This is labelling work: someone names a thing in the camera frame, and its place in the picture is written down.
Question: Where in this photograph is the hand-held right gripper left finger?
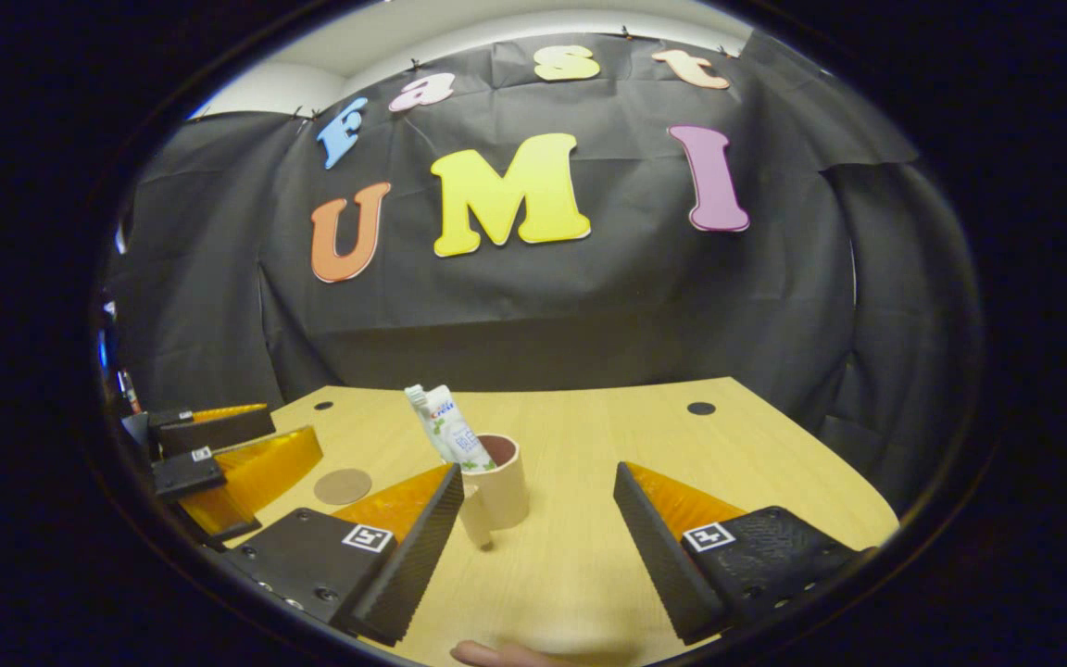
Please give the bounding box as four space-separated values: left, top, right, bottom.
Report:
219 463 465 647

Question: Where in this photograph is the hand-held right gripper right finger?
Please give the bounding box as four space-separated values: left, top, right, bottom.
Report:
613 461 872 646

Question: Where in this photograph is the beige cup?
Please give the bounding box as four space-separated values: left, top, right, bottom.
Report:
458 434 531 551

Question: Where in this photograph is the white toothpaste tube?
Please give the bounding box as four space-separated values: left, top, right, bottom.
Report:
404 384 497 473

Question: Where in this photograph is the wooden desktop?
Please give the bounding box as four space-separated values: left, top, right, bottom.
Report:
219 375 900 667

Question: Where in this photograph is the black backdrop cloth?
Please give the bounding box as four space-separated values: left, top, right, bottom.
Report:
103 28 984 520

